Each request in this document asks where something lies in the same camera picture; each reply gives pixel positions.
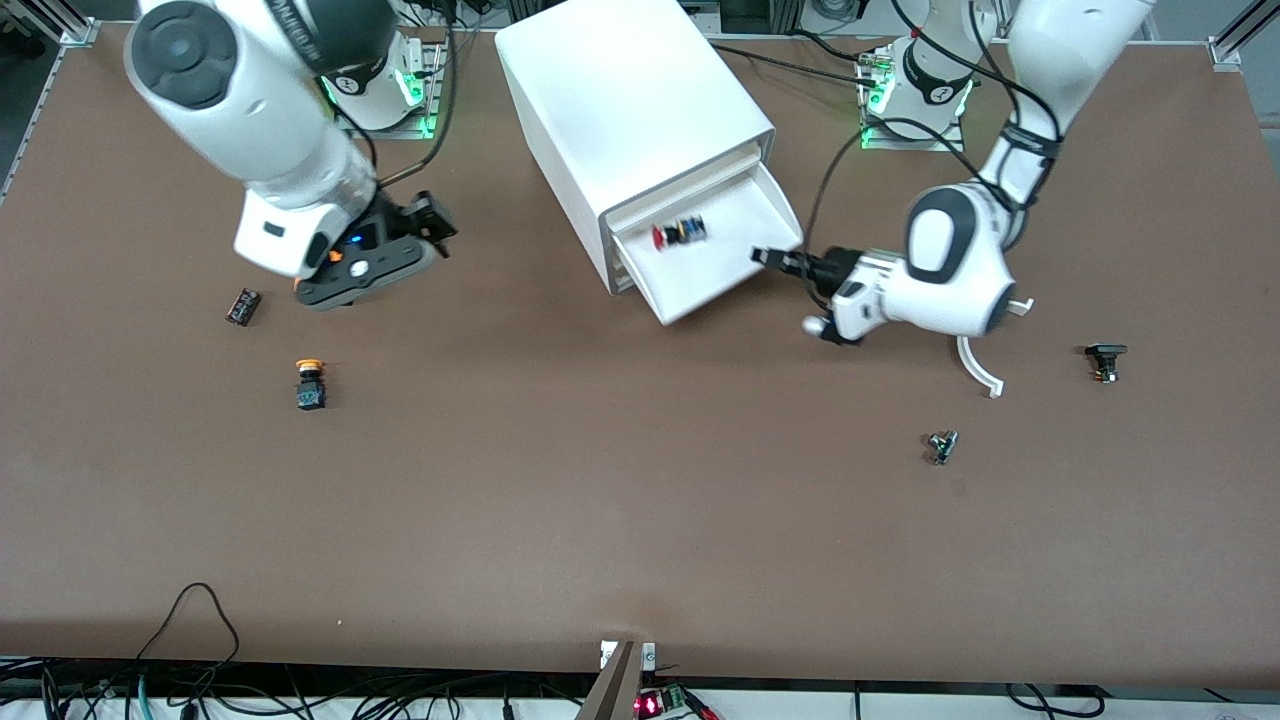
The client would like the tangled black cable bundle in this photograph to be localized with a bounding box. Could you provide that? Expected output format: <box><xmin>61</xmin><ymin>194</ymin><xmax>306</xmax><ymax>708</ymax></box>
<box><xmin>0</xmin><ymin>655</ymin><xmax>601</xmax><ymax>720</ymax></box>

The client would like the white drawer cabinet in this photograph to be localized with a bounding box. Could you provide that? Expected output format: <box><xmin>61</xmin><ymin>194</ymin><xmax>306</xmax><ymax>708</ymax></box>
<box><xmin>494</xmin><ymin>0</ymin><xmax>776</xmax><ymax>297</ymax></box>

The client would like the grey metal camera post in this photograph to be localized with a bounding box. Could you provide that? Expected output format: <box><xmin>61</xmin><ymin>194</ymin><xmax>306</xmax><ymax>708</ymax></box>
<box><xmin>575</xmin><ymin>640</ymin><xmax>642</xmax><ymax>720</ymax></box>

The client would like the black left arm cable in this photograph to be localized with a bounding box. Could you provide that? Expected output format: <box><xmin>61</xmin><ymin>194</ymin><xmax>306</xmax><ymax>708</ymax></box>
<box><xmin>808</xmin><ymin>0</ymin><xmax>1063</xmax><ymax>301</ymax></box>

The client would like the circuit board with red LED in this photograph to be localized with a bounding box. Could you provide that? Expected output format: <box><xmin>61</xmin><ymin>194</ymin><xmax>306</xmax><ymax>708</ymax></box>
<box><xmin>634</xmin><ymin>684</ymin><xmax>721</xmax><ymax>720</ymax></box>

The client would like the white curved plastic arc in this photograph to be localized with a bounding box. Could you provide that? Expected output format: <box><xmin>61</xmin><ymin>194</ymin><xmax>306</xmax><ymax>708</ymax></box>
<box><xmin>957</xmin><ymin>297</ymin><xmax>1035</xmax><ymax>399</ymax></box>

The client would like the red mushroom push button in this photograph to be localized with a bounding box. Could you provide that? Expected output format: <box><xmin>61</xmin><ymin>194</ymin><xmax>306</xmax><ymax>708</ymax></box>
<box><xmin>650</xmin><ymin>214</ymin><xmax>709</xmax><ymax>251</ymax></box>

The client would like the orange button enclosure box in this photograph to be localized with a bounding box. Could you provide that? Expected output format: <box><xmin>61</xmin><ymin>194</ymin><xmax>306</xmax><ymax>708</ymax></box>
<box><xmin>294</xmin><ymin>249</ymin><xmax>348</xmax><ymax>293</ymax></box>

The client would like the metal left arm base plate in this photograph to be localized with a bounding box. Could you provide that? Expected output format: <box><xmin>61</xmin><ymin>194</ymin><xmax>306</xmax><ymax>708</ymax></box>
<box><xmin>857</xmin><ymin>48</ymin><xmax>967</xmax><ymax>153</ymax></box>

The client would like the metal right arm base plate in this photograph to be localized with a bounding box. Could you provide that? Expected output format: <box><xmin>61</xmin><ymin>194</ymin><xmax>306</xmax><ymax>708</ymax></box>
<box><xmin>330</xmin><ymin>28</ymin><xmax>447</xmax><ymax>140</ymax></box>

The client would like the aluminium frame profile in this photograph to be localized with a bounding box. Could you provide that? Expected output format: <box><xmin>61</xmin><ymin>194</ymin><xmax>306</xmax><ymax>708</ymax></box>
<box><xmin>1205</xmin><ymin>0</ymin><xmax>1280</xmax><ymax>71</ymax></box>
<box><xmin>40</xmin><ymin>0</ymin><xmax>102</xmax><ymax>48</ymax></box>

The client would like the black looped table cable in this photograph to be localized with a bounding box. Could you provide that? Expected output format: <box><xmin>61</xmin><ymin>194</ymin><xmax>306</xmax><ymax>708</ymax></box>
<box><xmin>135</xmin><ymin>582</ymin><xmax>242</xmax><ymax>663</ymax></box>

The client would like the black cable behind cabinet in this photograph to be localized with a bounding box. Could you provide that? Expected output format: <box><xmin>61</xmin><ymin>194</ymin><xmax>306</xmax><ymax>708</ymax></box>
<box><xmin>700</xmin><ymin>40</ymin><xmax>887</xmax><ymax>87</ymax></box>

